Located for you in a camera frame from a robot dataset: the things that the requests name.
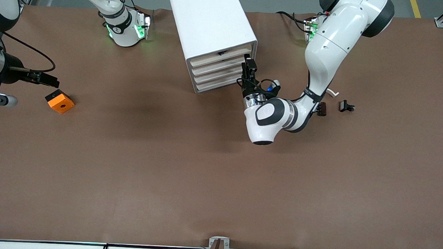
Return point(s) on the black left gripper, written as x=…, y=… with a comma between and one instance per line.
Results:
x=250, y=90

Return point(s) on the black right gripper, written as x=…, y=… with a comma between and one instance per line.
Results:
x=12, y=73

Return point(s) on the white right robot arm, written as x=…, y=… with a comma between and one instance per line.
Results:
x=121, y=30

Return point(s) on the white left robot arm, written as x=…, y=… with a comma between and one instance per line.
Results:
x=333, y=43

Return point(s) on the orange and black box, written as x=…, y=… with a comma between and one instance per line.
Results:
x=61, y=103

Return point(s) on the dark brown terminal block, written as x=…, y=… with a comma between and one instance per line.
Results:
x=322, y=108

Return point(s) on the white curved plastic piece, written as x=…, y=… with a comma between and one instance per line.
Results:
x=333, y=92

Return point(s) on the small black clip part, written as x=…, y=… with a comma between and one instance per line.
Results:
x=345, y=106

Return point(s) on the brown table cover sheet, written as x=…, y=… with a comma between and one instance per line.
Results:
x=167, y=174

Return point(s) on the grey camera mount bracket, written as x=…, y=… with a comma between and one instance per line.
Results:
x=219, y=239

